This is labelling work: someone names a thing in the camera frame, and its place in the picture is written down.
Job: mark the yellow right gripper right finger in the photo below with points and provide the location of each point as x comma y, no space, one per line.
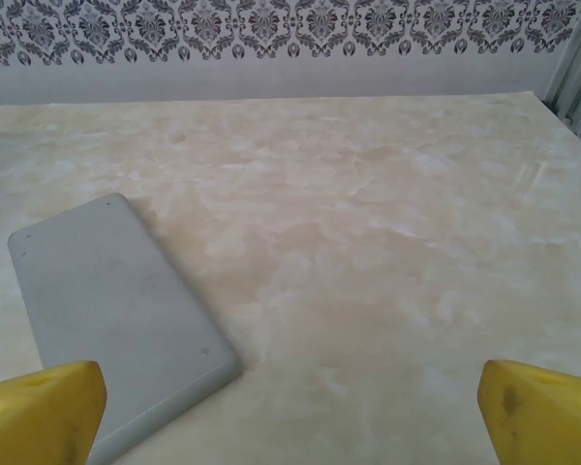
537,416

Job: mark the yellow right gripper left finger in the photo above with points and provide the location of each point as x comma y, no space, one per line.
39,416

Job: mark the grey flat rectangular board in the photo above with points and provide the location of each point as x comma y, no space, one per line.
121,310

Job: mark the pale curtain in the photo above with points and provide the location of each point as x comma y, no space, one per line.
573,58

